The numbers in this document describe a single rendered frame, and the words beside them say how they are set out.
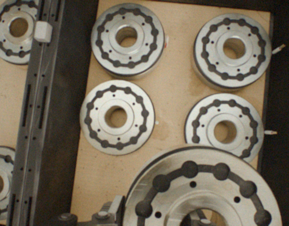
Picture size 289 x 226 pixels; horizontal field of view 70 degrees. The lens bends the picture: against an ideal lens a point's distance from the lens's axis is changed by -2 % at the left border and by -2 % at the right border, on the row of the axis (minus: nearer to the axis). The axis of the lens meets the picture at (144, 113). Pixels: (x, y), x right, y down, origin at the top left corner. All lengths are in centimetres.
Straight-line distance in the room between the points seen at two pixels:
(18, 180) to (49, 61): 13
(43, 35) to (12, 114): 17
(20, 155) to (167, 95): 20
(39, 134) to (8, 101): 16
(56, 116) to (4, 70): 17
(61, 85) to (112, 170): 14
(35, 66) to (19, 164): 10
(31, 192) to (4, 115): 17
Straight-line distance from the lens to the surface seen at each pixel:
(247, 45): 32
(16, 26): 38
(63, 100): 27
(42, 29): 25
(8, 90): 39
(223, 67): 30
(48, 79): 24
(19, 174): 26
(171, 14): 35
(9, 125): 39
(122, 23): 31
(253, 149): 31
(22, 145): 25
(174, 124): 31
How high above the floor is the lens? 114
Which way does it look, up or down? 85 degrees down
